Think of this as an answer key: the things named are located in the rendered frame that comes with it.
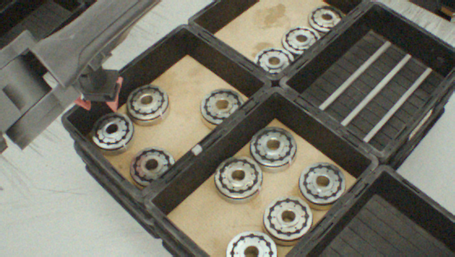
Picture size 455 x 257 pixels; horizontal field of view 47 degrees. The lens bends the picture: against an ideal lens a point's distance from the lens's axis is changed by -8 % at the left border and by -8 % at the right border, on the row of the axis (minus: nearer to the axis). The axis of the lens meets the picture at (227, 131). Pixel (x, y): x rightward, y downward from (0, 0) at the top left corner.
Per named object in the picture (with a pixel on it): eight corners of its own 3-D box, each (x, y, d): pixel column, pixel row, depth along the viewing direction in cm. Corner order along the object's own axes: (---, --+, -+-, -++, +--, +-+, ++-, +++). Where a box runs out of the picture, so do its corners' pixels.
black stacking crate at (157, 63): (150, 224, 120) (140, 201, 110) (72, 146, 132) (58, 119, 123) (273, 115, 134) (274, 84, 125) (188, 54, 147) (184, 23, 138)
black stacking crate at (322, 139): (250, 315, 107) (249, 300, 98) (151, 225, 119) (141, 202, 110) (371, 188, 122) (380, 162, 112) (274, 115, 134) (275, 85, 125)
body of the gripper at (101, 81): (76, 72, 117) (68, 50, 111) (120, 75, 116) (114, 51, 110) (68, 97, 114) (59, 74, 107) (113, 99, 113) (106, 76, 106)
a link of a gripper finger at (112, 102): (99, 95, 124) (89, 69, 116) (128, 98, 123) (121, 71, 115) (91, 120, 120) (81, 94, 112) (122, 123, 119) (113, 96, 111)
